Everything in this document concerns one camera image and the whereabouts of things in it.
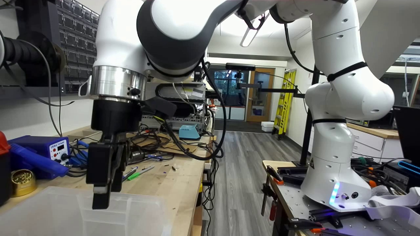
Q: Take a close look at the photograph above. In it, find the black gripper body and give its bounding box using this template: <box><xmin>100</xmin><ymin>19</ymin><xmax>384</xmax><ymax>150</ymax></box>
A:
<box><xmin>90</xmin><ymin>98</ymin><xmax>145</xmax><ymax>146</ymax></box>

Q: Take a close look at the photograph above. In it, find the clear plastic box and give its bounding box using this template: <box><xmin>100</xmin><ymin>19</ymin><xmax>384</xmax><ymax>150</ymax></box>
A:
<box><xmin>0</xmin><ymin>186</ymin><xmax>175</xmax><ymax>236</ymax></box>

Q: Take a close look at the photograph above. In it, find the blue soldering station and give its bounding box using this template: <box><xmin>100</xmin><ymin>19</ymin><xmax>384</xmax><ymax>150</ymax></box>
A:
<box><xmin>8</xmin><ymin>133</ymin><xmax>73</xmax><ymax>166</ymax></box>

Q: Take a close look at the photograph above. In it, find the blue soldering iron holder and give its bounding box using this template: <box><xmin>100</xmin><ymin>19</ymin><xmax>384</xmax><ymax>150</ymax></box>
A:
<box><xmin>8</xmin><ymin>143</ymin><xmax>60</xmax><ymax>181</ymax></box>

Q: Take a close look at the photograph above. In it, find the light blue plastic device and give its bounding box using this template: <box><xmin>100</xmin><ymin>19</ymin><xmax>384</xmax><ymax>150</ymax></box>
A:
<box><xmin>178</xmin><ymin>123</ymin><xmax>203</xmax><ymax>143</ymax></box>

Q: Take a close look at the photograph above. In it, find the black parts drawer cabinet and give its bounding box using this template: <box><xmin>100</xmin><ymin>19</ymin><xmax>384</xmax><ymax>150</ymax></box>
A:
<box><xmin>54</xmin><ymin>0</ymin><xmax>103</xmax><ymax>95</ymax></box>

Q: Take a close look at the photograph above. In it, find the red and black toolbox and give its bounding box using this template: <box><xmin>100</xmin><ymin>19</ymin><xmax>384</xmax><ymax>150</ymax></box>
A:
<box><xmin>0</xmin><ymin>129</ymin><xmax>14</xmax><ymax>207</ymax></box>

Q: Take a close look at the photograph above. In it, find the brown wooden door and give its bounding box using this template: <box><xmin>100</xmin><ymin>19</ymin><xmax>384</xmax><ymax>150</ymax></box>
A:
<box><xmin>246</xmin><ymin>67</ymin><xmax>277</xmax><ymax>124</ymax></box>

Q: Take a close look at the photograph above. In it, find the small white bin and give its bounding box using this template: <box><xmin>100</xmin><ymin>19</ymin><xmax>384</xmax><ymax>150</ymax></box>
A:
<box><xmin>260</xmin><ymin>120</ymin><xmax>276</xmax><ymax>133</ymax></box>

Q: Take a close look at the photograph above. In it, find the ceiling light panel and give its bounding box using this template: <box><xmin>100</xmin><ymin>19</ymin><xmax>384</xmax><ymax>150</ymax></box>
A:
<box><xmin>239</xmin><ymin>25</ymin><xmax>260</xmax><ymax>48</ymax></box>

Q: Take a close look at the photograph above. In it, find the black bar clamp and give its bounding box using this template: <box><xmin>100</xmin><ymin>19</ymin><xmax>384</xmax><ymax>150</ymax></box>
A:
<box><xmin>260</xmin><ymin>182</ymin><xmax>283</xmax><ymax>220</ymax></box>

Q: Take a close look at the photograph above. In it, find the small wooden block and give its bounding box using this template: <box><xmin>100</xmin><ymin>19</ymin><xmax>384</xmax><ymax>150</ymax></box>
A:
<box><xmin>262</xmin><ymin>158</ymin><xmax>297</xmax><ymax>171</ymax></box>

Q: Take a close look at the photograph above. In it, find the metal robot mounting plate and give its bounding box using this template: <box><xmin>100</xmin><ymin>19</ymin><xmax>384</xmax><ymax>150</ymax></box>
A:
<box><xmin>263</xmin><ymin>164</ymin><xmax>420</xmax><ymax>236</ymax></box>

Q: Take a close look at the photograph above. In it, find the black toggle clamp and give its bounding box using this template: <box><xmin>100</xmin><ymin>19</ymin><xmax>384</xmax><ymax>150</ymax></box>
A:
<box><xmin>308</xmin><ymin>207</ymin><xmax>346</xmax><ymax>229</ymax></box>

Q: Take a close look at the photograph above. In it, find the white drawer cabinet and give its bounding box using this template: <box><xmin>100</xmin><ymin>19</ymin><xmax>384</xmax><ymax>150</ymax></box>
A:
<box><xmin>347</xmin><ymin>122</ymin><xmax>407</xmax><ymax>161</ymax></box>

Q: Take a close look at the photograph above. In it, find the black case with blue edge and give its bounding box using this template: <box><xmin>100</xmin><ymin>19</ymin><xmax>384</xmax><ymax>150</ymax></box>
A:
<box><xmin>382</xmin><ymin>158</ymin><xmax>420</xmax><ymax>194</ymax></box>

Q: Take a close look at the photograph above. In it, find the black computer monitor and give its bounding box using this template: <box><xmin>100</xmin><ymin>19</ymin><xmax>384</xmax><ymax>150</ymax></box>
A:
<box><xmin>393</xmin><ymin>103</ymin><xmax>420</xmax><ymax>167</ymax></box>

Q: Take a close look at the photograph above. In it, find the black bench cable bundle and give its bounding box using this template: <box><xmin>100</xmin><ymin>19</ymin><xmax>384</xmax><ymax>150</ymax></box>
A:
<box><xmin>65</xmin><ymin>126</ymin><xmax>176</xmax><ymax>177</ymax></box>

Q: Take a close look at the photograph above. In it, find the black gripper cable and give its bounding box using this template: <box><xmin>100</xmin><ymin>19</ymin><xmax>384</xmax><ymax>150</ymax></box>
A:
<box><xmin>159</xmin><ymin>59</ymin><xmax>230</xmax><ymax>161</ymax></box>

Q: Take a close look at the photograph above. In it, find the black wire spool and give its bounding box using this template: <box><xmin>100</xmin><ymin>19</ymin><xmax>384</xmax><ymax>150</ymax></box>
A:
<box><xmin>0</xmin><ymin>32</ymin><xmax>67</xmax><ymax>89</ymax></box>

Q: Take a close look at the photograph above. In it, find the red handled black clamp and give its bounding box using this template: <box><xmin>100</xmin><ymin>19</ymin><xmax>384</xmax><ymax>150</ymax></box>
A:
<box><xmin>266</xmin><ymin>165</ymin><xmax>287</xmax><ymax>186</ymax></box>

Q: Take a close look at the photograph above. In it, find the black camera stand pole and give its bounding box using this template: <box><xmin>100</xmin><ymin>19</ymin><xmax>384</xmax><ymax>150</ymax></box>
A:
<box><xmin>225</xmin><ymin>25</ymin><xmax>325</xmax><ymax>170</ymax></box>

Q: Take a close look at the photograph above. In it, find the black base cable bundle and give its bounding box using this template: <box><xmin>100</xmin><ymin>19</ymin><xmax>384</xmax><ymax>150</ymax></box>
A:
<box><xmin>350</xmin><ymin>153</ymin><xmax>398</xmax><ymax>196</ymax></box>

